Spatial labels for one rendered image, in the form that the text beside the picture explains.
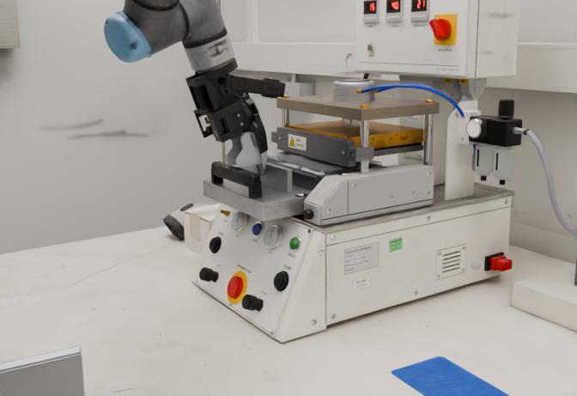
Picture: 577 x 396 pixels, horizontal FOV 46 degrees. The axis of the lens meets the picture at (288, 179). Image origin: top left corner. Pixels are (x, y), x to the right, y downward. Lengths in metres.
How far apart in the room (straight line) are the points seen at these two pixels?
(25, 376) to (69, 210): 2.11
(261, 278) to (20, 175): 1.50
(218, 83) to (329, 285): 0.38
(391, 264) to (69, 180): 1.62
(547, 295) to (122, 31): 0.81
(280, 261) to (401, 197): 0.24
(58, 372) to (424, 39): 1.00
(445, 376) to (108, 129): 1.84
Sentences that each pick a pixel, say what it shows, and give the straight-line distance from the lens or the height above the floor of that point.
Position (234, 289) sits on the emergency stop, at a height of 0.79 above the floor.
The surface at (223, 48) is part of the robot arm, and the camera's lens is 1.10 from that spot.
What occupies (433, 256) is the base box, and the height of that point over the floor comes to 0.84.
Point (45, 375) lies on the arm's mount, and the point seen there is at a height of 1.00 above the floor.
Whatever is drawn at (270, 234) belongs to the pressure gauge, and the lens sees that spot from 1.16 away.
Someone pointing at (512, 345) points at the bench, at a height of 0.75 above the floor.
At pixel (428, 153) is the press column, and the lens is 1.26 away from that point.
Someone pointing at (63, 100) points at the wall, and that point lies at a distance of 2.54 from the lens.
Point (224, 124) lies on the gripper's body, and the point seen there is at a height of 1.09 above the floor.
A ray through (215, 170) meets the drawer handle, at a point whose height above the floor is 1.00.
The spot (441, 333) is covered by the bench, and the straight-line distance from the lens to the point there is 1.16.
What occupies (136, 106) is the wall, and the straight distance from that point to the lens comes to 2.62.
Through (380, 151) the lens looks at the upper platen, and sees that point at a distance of 1.22.
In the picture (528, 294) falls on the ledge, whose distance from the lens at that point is 1.27.
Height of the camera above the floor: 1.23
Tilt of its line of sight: 12 degrees down
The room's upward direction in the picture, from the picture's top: 1 degrees counter-clockwise
